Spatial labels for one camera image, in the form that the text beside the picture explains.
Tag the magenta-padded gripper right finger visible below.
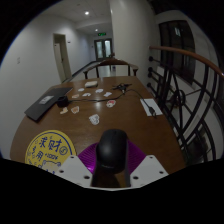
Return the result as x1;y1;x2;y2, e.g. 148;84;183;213
125;139;170;188

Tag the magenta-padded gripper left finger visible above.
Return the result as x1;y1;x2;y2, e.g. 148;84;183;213
54;142;102;188

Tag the black computer mouse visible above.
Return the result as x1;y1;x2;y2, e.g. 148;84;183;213
95;128;130;174

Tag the round yellow printed mouse pad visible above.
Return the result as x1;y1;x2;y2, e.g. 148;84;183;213
24;129;77;173

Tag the white paper sheet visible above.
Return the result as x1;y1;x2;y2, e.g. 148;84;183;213
139;98;163;118

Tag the small black round cup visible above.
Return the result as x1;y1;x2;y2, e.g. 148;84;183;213
56;95;69;108

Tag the black closed laptop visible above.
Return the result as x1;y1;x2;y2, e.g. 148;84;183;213
24;86;74;122

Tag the red and white sticker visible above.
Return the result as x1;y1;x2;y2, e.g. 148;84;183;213
105;99;117;109

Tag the black railing with wooden handrail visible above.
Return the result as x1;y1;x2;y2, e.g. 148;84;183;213
146;45;224;166

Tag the small white flat box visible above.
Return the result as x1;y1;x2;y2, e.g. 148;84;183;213
84;80;99;89

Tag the white side door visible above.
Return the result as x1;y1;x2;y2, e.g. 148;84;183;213
53;33;73;84

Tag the dark wooden armchair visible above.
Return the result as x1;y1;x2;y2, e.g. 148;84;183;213
83;57;139;80

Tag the glazed double door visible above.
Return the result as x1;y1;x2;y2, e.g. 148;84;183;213
94;38;113;62

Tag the dark framed window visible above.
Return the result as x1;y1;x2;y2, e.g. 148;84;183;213
158;19;197;84

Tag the black cable adapter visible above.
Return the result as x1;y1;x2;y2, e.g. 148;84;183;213
112;83;132;93

